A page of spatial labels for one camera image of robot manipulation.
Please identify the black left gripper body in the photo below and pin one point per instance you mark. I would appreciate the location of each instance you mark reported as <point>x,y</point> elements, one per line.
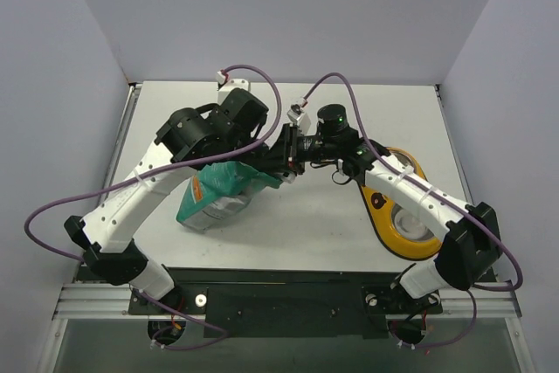
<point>260,160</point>

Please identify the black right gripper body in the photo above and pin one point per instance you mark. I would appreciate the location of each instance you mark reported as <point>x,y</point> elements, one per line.
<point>295,148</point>

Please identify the green white dog food bag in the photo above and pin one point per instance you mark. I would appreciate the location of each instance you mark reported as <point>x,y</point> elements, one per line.
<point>220,191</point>

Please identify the clear plastic scoop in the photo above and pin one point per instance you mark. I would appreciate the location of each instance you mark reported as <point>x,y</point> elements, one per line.
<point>287,177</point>

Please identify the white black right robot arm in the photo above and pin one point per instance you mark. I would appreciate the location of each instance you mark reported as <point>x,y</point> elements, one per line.
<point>468,234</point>

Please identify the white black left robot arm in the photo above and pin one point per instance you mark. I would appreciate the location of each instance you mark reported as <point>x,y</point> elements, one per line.
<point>106,234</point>

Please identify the yellow double bowl feeder tray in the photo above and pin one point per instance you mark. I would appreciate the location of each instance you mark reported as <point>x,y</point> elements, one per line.
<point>379,208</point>

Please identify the near steel bowl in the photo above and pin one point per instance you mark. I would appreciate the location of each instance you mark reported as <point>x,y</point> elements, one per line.
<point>408,226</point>

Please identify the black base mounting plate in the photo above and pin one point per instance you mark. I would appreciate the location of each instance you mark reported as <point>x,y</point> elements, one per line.
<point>294,304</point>

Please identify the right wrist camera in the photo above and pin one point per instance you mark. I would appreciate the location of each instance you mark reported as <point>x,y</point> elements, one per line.
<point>298,117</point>

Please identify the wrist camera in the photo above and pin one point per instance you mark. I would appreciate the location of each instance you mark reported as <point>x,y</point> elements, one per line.
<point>298,117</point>
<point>226,84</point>

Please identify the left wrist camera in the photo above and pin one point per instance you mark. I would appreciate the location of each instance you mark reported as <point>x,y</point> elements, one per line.
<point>226,84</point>

